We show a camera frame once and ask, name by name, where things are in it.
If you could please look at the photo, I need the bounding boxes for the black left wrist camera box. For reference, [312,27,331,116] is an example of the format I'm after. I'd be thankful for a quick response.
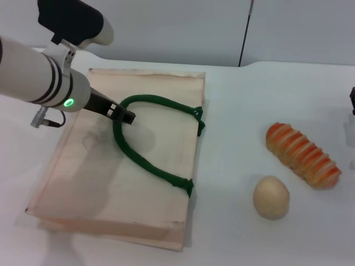
[37,0,115,50]

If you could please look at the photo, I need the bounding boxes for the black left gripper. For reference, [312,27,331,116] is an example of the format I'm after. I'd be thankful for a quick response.
[84,87,136,124]

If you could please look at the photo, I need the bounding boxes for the beige tote bag green handles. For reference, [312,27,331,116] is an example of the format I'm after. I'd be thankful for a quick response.
[23,68,207,252]

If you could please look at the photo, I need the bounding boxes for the orange striped bread loaf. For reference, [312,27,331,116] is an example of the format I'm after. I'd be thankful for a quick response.
[265,121,342,190]

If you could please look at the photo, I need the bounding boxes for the round beige egg yolk pastry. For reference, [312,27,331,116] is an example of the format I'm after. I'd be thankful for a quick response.
[252,175,291,221]

